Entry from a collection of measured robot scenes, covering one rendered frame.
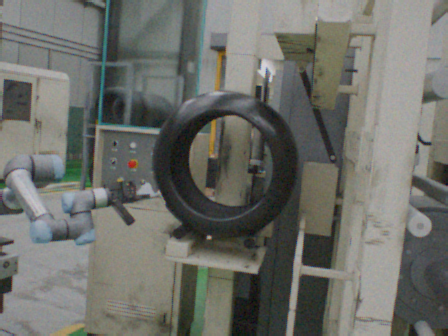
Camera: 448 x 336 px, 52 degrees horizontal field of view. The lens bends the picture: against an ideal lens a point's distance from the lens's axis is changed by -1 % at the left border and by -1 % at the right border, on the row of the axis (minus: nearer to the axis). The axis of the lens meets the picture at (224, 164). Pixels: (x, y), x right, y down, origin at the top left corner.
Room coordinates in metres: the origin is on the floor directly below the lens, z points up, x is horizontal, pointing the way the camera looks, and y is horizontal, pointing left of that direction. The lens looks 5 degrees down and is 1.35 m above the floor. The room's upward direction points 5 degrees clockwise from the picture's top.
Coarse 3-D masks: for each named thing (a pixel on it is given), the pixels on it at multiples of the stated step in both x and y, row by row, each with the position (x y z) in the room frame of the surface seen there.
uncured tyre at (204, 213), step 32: (224, 96) 1.77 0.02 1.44; (192, 128) 2.05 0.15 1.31; (256, 128) 1.72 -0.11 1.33; (288, 128) 1.80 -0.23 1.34; (160, 160) 1.79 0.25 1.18; (288, 160) 1.72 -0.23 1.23; (160, 192) 1.81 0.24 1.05; (192, 192) 2.05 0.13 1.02; (288, 192) 1.73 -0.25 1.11; (192, 224) 1.77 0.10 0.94; (224, 224) 1.74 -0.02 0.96; (256, 224) 1.74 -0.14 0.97
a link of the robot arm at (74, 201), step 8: (72, 192) 1.63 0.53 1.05; (80, 192) 1.64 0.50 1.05; (88, 192) 1.65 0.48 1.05; (64, 200) 1.60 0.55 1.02; (72, 200) 1.61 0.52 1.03; (80, 200) 1.62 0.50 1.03; (88, 200) 1.63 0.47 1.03; (64, 208) 1.60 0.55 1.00; (72, 208) 1.61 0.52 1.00; (80, 208) 1.61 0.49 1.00; (88, 208) 1.63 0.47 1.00
